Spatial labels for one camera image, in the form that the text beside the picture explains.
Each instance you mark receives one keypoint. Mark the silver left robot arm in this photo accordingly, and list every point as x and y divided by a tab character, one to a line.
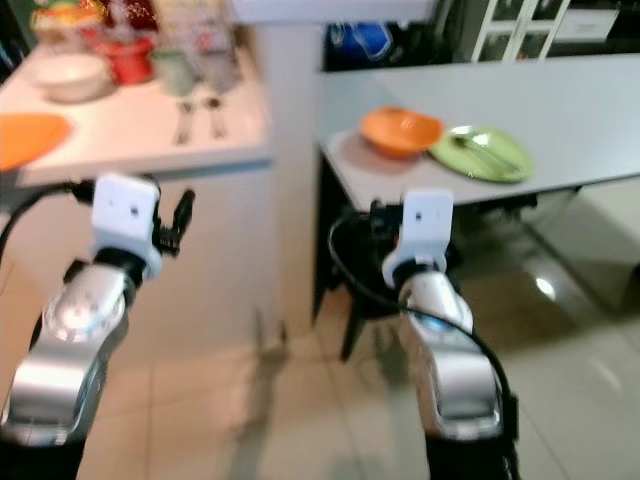
60	350

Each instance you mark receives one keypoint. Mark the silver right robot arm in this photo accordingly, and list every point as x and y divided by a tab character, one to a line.
455	370

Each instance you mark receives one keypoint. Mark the white counter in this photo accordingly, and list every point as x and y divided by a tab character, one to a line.
130	135

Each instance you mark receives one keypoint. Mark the orange bowl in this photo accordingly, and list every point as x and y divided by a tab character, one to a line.
400	130

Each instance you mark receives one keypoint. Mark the metal spoon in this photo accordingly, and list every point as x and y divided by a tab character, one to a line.
478	150

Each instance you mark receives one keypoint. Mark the green plate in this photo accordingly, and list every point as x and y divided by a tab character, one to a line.
495	162

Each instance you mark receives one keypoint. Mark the pale green cup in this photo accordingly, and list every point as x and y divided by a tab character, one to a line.
176	73

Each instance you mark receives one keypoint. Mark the clear drinking glass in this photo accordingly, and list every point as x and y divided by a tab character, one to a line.
218	70

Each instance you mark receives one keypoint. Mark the orange plate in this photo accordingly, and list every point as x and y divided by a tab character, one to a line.
32	140

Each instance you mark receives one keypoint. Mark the red cup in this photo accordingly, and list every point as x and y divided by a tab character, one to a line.
130	60

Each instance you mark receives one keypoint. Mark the white bowl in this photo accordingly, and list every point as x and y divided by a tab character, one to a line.
72	78

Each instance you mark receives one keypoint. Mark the blue container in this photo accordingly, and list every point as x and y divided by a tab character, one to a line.
358	45

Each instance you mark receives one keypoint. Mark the pale printed box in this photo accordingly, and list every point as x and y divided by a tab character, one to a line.
195	24

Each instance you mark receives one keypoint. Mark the dark red package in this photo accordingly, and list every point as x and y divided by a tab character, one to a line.
132	14

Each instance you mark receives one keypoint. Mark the grey table with black legs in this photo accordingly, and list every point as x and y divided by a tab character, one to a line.
540	95

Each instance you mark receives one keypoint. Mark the red and yellow package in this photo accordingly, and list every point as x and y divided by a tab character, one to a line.
68	14

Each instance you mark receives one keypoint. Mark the white glass-door cabinet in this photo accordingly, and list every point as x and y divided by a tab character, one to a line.
520	25

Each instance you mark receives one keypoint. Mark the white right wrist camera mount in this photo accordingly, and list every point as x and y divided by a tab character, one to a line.
422	230

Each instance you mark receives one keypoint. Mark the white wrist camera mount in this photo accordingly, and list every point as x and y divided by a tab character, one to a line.
125	215
422	230

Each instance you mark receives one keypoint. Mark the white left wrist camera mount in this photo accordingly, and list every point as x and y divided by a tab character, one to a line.
125	215

